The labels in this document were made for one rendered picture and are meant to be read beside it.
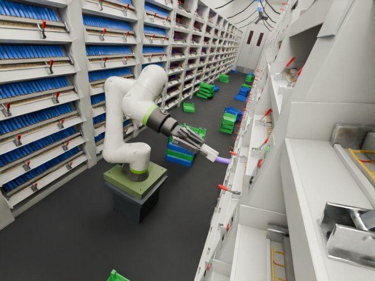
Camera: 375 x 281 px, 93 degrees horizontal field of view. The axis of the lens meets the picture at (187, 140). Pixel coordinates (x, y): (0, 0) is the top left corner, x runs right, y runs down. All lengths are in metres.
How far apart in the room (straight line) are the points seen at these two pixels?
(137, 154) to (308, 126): 1.01
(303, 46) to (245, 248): 0.82
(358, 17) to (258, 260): 0.34
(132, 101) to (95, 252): 1.02
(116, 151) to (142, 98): 0.54
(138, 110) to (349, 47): 0.60
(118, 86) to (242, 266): 1.02
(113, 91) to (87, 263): 1.02
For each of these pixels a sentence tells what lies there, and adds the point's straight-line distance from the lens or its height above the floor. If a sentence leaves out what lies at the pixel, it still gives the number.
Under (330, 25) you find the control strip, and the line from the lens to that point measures 0.31.
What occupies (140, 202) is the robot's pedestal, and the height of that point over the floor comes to 0.28.
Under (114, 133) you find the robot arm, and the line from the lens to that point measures 1.16.
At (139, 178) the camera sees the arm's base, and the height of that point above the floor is 0.35.
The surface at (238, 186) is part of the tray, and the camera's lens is 0.78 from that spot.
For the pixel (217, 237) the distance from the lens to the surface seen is 0.86.
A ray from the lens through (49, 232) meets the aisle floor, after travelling 1.58.
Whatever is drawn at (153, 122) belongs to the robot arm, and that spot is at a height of 0.95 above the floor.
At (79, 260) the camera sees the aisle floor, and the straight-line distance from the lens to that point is 1.43.
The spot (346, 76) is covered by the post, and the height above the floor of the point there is 1.24.
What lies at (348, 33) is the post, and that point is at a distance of 0.27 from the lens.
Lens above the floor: 1.25
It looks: 31 degrees down
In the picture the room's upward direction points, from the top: 12 degrees clockwise
